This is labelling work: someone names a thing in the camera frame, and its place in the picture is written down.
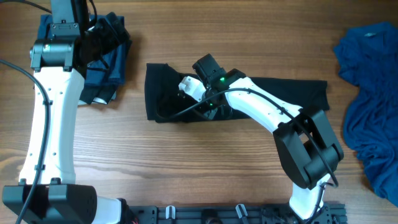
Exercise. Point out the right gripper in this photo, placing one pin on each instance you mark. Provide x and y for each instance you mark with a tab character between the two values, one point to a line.
209	112

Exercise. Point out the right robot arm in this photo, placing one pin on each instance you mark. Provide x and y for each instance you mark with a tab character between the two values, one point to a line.
307	146

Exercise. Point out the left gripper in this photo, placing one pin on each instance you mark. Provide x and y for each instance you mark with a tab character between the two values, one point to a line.
112	42

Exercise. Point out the black polo shirt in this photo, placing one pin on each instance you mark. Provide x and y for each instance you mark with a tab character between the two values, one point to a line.
163	98

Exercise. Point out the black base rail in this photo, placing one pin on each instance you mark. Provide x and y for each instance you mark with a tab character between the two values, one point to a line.
280	213

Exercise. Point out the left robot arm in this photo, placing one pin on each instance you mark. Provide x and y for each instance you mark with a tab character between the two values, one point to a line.
47	191

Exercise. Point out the folded blue shorts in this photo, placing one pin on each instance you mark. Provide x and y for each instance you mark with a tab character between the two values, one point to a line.
116	61

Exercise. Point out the blue polo shirt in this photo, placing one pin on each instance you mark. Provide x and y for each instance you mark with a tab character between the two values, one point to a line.
367	57

